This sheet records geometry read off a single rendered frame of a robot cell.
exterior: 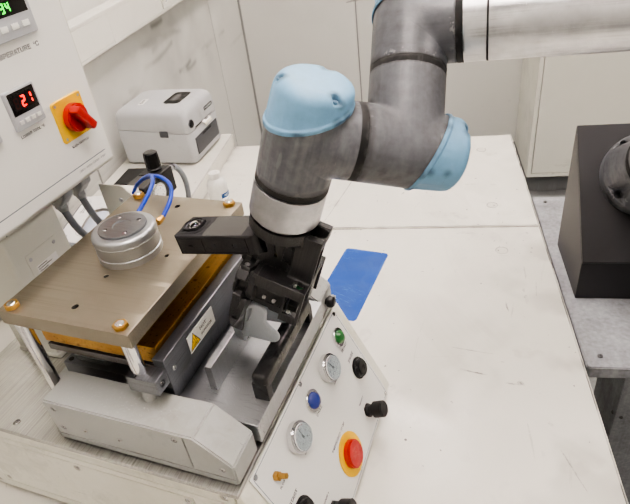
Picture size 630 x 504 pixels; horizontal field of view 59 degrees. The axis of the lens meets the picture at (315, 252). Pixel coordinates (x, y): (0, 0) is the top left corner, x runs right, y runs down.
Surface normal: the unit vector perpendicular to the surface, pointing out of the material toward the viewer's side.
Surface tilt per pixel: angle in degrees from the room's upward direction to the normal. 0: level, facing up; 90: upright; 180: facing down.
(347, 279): 0
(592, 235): 47
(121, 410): 0
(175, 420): 0
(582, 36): 111
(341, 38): 90
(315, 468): 65
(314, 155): 98
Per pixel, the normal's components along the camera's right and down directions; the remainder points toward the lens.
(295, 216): 0.15, 0.68
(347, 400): 0.80, -0.25
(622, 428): -0.15, 0.59
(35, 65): 0.93, 0.11
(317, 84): 0.22, -0.72
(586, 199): -0.19, -0.14
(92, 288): -0.11, -0.81
